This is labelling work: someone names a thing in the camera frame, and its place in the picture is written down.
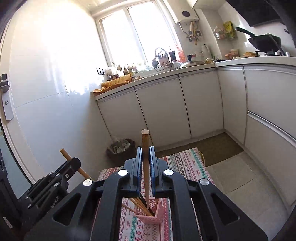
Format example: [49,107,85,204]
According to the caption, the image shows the long bamboo chopstick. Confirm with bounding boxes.
[141,130,149,209]

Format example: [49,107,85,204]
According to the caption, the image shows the kitchen window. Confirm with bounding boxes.
[95,1,181,69]

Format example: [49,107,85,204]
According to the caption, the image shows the pink perforated utensil holder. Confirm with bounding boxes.
[135,198,164,225]

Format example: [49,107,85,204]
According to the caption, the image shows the dark wicker trash bin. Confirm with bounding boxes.
[106,138,137,167]

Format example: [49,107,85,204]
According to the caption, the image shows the patterned woven tablecloth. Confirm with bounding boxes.
[91,148,216,241]

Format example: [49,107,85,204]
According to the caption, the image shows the brown floor mat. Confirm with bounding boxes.
[156,133,244,167]

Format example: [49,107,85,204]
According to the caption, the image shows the white base cabinets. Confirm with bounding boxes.
[96,63,295,208]

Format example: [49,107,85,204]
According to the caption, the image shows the orange cloth on counter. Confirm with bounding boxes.
[92,74,132,96]

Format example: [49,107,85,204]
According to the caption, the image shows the white thermos jug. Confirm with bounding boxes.
[201,44,212,61]

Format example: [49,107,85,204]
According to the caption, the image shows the black wok pan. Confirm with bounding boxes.
[235,27,281,53]

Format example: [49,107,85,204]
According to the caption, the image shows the yellow snack bag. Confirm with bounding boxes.
[223,21,236,40]

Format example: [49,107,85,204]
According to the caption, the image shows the silver door handle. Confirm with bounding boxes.
[1,73,14,121]

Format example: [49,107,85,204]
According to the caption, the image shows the white wall water heater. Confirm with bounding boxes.
[171,0,199,24]

